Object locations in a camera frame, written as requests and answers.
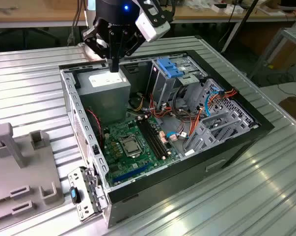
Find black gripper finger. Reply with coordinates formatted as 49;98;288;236
81;24;114;73
113;27;146;73

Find blue data wire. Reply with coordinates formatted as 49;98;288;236
167;87;223;141

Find orange power wire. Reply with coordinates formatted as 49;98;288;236
187;88;238;138

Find grey metal disk bay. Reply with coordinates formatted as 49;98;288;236
183;78;259;155

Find metal drive cage blue latches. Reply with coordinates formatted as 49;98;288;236
146;56;210;112

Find grey power supply unit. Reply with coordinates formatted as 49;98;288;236
75;67;132;128

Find wooden desk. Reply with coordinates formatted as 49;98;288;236
171;0;296;25
0;0;89;29

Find black and white box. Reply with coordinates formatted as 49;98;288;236
211;3;227;13

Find black case fan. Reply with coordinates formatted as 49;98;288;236
85;105;107;151

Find black RAM slot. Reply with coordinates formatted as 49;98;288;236
143;117;166;158
147;117;169;157
140;118;163;159
137;118;160;160

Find small white box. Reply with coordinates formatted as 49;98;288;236
225;4;244;14

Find silver CPU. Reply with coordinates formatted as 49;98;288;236
123;140;140;156

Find CPU socket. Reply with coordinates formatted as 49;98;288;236
118;136;143;160

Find black slanted pole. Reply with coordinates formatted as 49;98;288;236
237;0;259;29

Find large cardboard box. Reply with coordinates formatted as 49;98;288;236
238;23;296;72

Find green motherboard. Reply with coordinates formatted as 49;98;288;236
102;115;182;187

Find blue expansion slot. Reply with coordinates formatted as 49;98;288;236
112;163;151;184

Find black open PC case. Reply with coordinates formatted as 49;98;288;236
58;49;276;229

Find grey parts rack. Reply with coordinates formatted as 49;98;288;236
0;122;65;222

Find blue black latch tab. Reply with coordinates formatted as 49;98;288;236
69;186;81;205

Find brown cardboard box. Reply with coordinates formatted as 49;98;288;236
278;95;296;123

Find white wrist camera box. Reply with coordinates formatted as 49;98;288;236
135;9;171;43

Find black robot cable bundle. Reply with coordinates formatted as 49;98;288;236
68;0;87;47

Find yellow wire bundle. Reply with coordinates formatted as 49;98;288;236
130;97;146;112

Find orange red wire bundle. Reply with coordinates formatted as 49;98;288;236
149;94;174;119

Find metal expansion bracket latch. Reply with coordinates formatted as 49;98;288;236
67;166;109;223

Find aluminium frame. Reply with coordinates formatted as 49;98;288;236
249;27;296;79

